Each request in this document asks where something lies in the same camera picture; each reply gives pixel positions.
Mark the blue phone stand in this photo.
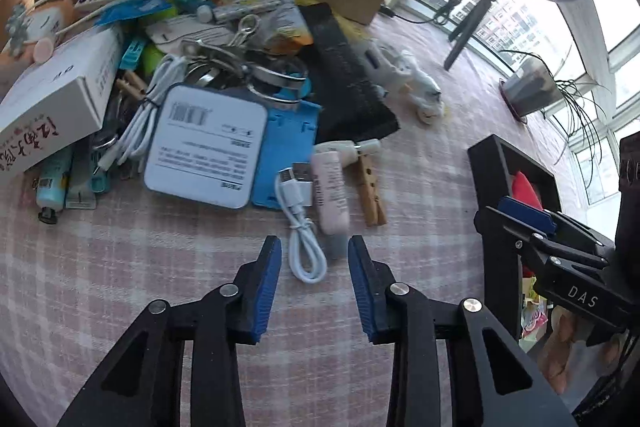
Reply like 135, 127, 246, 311
250, 101, 321, 209

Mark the white cardboard box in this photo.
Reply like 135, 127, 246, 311
1, 24, 124, 185

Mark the white usb cable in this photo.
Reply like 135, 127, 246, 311
273, 161, 329, 285

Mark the pink cosmetic tube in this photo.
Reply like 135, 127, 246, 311
310, 150, 350, 235

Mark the white grey head massager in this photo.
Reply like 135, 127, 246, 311
3, 0, 202, 58

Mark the potted spider plant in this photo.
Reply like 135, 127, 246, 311
499, 49, 614, 164

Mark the orange snack sachet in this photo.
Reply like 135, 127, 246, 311
264, 4, 314, 55

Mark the white round device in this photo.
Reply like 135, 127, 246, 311
355, 39, 412, 90

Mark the red fabric pouch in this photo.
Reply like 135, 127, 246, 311
511, 171, 544, 210

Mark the patterned white lighter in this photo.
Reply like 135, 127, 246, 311
213, 0, 282, 24

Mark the teal hand cream tube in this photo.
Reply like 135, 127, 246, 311
36, 145, 73, 225

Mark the wooden clothespin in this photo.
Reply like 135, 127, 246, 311
354, 155, 387, 227

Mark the small pink bottle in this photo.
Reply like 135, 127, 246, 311
32, 36, 56, 64

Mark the orange tissue pack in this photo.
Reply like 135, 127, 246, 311
1, 0, 74, 63

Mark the white blue tin box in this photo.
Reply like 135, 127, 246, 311
143, 83, 268, 210

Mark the black flat package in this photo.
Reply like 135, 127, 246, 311
298, 3, 399, 143

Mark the blue wet wipe packet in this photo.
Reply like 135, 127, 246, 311
94, 0, 174, 26

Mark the metal clamp tool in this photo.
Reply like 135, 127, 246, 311
180, 14, 311, 106

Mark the person right hand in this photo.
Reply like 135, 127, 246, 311
537, 307, 627, 402

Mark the black tray box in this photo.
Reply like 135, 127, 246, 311
468, 134, 561, 339

